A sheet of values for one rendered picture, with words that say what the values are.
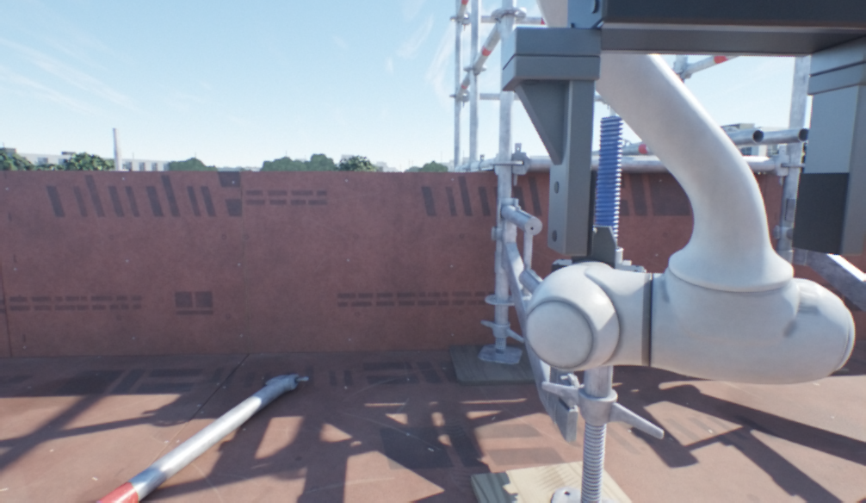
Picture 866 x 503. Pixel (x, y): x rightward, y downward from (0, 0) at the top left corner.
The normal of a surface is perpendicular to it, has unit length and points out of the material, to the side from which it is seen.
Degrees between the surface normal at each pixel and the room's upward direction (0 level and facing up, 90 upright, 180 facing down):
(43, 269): 90
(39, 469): 0
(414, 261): 90
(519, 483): 0
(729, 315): 95
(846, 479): 0
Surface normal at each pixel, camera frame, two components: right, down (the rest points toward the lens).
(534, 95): 0.03, 0.12
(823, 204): -1.00, 0.00
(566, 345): -0.44, 0.15
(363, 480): 0.00, -0.99
